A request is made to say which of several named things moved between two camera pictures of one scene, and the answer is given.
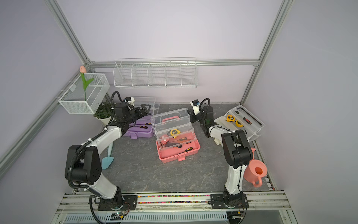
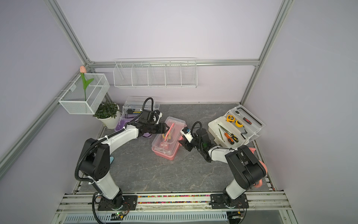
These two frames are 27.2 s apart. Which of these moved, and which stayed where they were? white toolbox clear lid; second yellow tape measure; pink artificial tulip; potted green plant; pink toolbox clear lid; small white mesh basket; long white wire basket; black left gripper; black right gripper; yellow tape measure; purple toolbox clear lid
Moved: black right gripper; black left gripper; pink toolbox clear lid; purple toolbox clear lid
Stayed: potted green plant; yellow tape measure; long white wire basket; white toolbox clear lid; small white mesh basket; pink artificial tulip; second yellow tape measure
